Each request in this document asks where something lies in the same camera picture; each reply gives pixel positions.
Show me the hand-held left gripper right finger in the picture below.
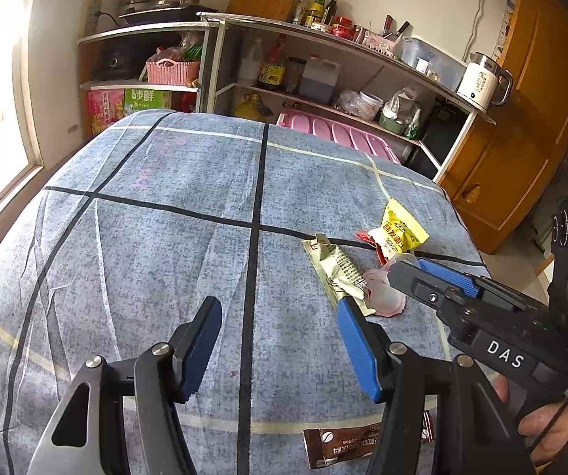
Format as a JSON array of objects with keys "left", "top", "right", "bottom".
[{"left": 336, "top": 297, "right": 537, "bottom": 475}]

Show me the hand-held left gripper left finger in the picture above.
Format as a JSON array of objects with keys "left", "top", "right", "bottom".
[{"left": 27, "top": 296, "right": 224, "bottom": 475}]

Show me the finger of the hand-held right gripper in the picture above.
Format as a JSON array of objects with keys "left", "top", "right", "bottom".
[
  {"left": 417, "top": 260, "right": 551, "bottom": 318},
  {"left": 388, "top": 261, "right": 483, "bottom": 322}
]

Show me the beige green snack wrapper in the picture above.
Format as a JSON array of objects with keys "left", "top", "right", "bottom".
[{"left": 302, "top": 234, "right": 376, "bottom": 317}]

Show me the person's right hand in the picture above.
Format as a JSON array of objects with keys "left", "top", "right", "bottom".
[{"left": 494, "top": 376, "right": 568, "bottom": 465}]

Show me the yellow seasoning packet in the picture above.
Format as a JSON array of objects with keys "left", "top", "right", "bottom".
[{"left": 367, "top": 198, "right": 430, "bottom": 253}]

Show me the small red sachet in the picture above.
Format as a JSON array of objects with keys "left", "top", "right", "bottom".
[{"left": 356, "top": 230, "right": 388, "bottom": 263}]

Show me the brown coffee sachet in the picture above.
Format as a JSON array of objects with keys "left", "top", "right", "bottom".
[{"left": 303, "top": 410, "right": 435, "bottom": 470}]

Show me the wooden wardrobe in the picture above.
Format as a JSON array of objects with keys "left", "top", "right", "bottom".
[{"left": 432, "top": 0, "right": 568, "bottom": 253}]

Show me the small green bottle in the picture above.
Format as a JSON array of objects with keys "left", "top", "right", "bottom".
[{"left": 405, "top": 109, "right": 426, "bottom": 140}]

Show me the green bowl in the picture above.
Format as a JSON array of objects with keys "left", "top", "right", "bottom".
[{"left": 379, "top": 111, "right": 408, "bottom": 134}]

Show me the pink storage box lid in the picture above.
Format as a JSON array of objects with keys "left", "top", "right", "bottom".
[{"left": 276, "top": 108, "right": 402, "bottom": 165}]

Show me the white plastic bag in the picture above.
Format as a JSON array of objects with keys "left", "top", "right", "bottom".
[{"left": 383, "top": 86, "right": 420, "bottom": 124}]

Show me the white plastic tub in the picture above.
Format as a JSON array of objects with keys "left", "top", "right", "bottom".
[{"left": 358, "top": 90, "right": 384, "bottom": 120}]

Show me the white electric kettle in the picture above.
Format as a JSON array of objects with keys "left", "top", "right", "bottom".
[{"left": 456, "top": 52, "right": 513, "bottom": 112}]

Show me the crumpled clear plastic bag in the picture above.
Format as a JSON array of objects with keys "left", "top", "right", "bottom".
[{"left": 336, "top": 90, "right": 364, "bottom": 114}]

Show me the clear storage box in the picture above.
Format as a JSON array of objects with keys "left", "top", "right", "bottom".
[{"left": 395, "top": 34, "right": 468, "bottom": 91}]

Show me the white plastic jug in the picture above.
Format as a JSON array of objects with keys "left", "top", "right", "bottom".
[{"left": 298, "top": 54, "right": 339, "bottom": 101}]

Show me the pink utensil holder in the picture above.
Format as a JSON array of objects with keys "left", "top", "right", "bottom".
[{"left": 363, "top": 30, "right": 398, "bottom": 55}]

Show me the dark glass jar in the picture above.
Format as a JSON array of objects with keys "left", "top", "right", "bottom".
[{"left": 284, "top": 57, "right": 307, "bottom": 94}]

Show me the yellow oil bottle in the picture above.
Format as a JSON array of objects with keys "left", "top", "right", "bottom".
[{"left": 235, "top": 93, "right": 272, "bottom": 120}]

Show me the green cardboard box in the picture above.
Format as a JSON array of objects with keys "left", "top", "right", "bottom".
[{"left": 125, "top": 88, "right": 172, "bottom": 117}]

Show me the pink cardboard box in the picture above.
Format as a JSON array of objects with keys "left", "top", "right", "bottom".
[{"left": 87, "top": 90, "right": 127, "bottom": 134}]

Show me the red capped soy sauce bottle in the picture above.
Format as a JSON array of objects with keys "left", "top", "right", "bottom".
[{"left": 257, "top": 34, "right": 287, "bottom": 91}]

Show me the pink woven basket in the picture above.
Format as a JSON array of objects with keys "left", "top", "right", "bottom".
[{"left": 146, "top": 58, "right": 201, "bottom": 86}]

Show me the clear plastic bottle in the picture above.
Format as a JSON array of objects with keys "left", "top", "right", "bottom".
[{"left": 239, "top": 38, "right": 263, "bottom": 87}]

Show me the wide white shelf unit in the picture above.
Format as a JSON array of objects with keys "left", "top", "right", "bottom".
[{"left": 196, "top": 11, "right": 496, "bottom": 184}]

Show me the green bottle yellow cap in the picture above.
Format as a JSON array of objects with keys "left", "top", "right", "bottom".
[{"left": 306, "top": 0, "right": 328, "bottom": 28}]

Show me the black appliance with knob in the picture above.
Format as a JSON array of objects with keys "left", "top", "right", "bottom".
[{"left": 91, "top": 44, "right": 141, "bottom": 80}]

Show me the narrow white shelf unit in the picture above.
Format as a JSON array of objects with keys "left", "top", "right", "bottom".
[{"left": 77, "top": 20, "right": 216, "bottom": 139}]

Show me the black induction cooker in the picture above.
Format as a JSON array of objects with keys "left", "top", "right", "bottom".
[{"left": 117, "top": 4, "right": 210, "bottom": 25}]

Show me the steel pan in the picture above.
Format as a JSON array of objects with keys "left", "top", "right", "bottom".
[{"left": 114, "top": 0, "right": 159, "bottom": 15}]

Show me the wall power strip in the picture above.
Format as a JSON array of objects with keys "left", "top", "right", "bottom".
[{"left": 83, "top": 0, "right": 103, "bottom": 38}]

